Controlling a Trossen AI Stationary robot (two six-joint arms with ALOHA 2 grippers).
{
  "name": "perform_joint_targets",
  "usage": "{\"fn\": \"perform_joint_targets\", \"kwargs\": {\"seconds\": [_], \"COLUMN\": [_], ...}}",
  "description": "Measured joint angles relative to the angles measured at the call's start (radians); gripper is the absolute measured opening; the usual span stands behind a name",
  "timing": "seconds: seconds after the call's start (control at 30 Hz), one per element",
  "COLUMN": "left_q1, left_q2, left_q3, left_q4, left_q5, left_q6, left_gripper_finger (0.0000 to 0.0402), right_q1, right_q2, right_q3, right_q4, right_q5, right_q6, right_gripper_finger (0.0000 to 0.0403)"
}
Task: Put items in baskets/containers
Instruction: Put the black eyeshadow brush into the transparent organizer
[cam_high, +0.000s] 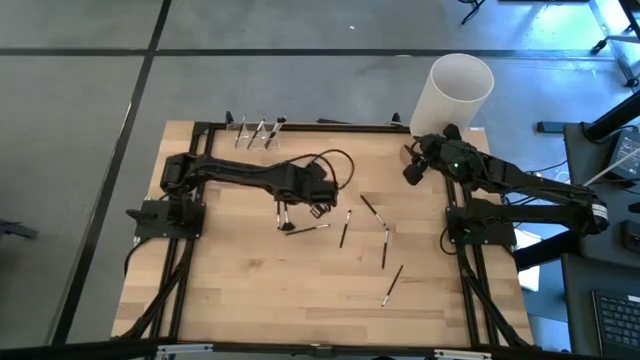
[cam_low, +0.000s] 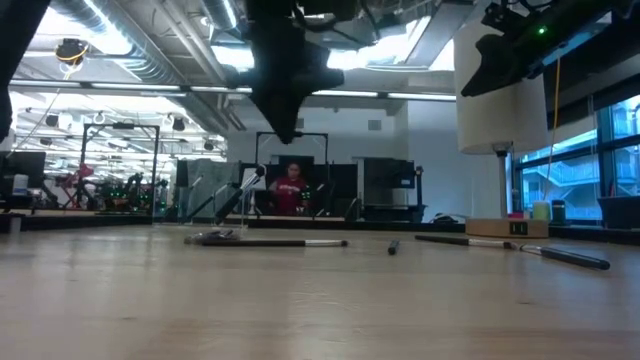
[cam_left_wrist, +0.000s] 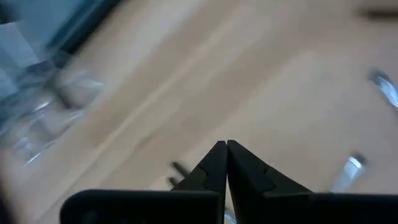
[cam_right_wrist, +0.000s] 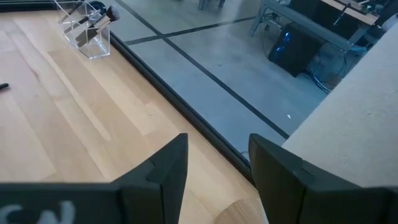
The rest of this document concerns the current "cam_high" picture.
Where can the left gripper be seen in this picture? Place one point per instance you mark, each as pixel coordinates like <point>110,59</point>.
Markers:
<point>317,190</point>

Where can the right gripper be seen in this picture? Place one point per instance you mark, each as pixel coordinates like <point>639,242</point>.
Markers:
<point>450,155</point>

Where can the slim black makeup brush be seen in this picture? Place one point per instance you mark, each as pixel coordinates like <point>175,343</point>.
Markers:
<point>345,230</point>
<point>385,247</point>
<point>392,286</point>
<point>372,209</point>
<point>241,132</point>
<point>305,230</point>

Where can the fan head makeup brush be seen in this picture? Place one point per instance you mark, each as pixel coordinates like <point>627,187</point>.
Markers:
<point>286,220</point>

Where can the short silver makeup brush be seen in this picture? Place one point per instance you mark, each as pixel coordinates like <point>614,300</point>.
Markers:
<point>278,212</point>

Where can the thick black kabuki brush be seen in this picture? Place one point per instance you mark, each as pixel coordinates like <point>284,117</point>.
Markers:
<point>274,133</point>

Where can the grey fluffy makeup brush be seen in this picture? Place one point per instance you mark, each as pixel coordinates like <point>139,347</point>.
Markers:
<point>256,133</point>

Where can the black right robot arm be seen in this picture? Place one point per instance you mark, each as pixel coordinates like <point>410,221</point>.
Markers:
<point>540,212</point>

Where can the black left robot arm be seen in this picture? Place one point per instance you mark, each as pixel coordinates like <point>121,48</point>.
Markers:
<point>235,172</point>

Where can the white cylindrical cup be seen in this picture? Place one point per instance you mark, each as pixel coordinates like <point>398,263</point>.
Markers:
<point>455,95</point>

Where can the clear acrylic brush holder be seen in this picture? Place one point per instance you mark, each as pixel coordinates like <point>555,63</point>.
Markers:
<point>250,146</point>

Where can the white paper sheet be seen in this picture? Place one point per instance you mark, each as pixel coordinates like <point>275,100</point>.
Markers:
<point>530,280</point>

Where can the black chair leg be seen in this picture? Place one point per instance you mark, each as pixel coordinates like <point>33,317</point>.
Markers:
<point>472,10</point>

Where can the white stick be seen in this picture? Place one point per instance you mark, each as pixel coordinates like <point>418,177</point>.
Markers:
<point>605,173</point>

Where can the black monitor stand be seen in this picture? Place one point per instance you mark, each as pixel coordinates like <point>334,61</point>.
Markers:
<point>615,117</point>

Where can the dark tablet device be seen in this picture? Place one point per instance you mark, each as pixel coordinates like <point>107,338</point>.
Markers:
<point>627,150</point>

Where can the dark desk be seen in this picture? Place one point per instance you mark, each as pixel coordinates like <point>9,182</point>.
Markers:
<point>580,310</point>

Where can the metal stand with casters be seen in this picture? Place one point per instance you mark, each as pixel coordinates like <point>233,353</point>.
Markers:
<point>599,48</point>

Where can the dark desk device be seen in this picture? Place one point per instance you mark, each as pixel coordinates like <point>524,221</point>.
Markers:
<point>632,235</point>

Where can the black laptop keyboard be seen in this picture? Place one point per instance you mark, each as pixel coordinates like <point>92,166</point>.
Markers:
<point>620,322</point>

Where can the dark floor object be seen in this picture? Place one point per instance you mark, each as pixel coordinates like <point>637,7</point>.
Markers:
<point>17,230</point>

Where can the black frame clamp knob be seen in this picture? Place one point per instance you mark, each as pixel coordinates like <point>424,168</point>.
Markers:
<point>229,117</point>
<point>396,118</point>

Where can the black aluminium table frame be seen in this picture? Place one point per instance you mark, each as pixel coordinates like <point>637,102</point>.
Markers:
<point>370,128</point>

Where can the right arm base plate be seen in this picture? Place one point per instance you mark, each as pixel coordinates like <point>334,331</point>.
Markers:
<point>480,235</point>

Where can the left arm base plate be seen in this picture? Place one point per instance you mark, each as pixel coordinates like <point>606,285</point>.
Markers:
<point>160,222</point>

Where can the silver rig bracket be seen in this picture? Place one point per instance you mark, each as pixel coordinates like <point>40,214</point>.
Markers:
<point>462,355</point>
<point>185,349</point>

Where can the black camera rig crossbar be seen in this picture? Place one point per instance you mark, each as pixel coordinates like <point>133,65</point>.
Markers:
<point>75,350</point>

